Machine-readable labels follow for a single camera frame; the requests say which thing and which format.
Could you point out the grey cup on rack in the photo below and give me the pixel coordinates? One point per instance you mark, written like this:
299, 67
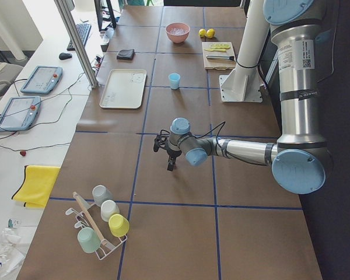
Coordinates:
100, 194

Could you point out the white cup rack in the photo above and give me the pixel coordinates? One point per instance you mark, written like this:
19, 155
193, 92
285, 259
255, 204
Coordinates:
113, 243

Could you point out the cream bear serving tray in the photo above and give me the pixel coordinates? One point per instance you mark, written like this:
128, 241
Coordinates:
124, 89

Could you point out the steel muddler black tip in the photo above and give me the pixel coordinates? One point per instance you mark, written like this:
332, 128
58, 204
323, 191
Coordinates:
220, 57

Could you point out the grey folded cloth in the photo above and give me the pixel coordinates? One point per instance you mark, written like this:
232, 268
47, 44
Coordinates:
126, 54

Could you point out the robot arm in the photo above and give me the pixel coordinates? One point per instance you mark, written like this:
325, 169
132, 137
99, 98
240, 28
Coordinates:
299, 160

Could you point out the pink bowl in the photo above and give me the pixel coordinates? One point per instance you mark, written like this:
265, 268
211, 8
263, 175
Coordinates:
178, 39

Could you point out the aluminium frame post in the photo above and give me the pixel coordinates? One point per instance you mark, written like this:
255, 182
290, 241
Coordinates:
70, 26

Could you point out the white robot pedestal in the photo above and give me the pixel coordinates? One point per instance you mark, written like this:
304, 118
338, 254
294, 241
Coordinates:
243, 83

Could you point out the grey office chair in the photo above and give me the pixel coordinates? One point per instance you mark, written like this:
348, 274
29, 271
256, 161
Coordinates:
8, 74

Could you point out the white cup on rack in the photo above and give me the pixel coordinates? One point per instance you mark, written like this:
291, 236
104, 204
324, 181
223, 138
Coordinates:
108, 209

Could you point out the mint green cup on rack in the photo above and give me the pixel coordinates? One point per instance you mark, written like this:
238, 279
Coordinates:
88, 240

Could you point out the clear ice cube pile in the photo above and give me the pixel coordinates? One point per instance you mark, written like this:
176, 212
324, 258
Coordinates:
177, 30

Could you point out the light blue plastic cup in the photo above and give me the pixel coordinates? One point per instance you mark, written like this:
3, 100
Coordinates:
174, 79

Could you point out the black computer mouse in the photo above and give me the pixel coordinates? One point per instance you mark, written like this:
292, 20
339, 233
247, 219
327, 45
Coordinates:
64, 56

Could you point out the wooden cutting board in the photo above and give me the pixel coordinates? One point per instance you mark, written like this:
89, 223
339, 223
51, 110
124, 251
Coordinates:
218, 64

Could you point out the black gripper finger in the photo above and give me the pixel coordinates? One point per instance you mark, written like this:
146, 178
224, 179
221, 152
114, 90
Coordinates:
171, 164

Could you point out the yellow cup on rack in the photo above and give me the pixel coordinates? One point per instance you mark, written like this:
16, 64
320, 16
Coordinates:
119, 225

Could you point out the wooden rack handle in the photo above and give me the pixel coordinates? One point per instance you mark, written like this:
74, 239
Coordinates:
82, 203

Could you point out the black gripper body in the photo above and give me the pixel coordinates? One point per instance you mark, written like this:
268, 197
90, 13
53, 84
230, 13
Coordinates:
172, 153

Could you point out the yellow cloth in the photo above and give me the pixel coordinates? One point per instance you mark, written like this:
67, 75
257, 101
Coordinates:
37, 186

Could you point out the crumpled white plastic bags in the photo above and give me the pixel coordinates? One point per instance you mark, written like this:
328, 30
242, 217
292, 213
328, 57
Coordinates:
10, 257

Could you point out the blue teach pendant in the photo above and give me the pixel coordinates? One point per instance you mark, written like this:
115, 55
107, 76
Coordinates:
19, 113
42, 80

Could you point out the whole yellow lemon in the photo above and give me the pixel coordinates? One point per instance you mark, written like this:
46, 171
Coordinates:
210, 33
202, 33

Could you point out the yellow plastic knife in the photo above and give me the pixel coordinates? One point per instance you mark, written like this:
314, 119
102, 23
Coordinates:
221, 50

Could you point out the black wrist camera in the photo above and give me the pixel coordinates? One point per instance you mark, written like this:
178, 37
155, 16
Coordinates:
160, 142

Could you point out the black keyboard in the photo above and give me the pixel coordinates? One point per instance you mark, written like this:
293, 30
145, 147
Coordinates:
83, 30

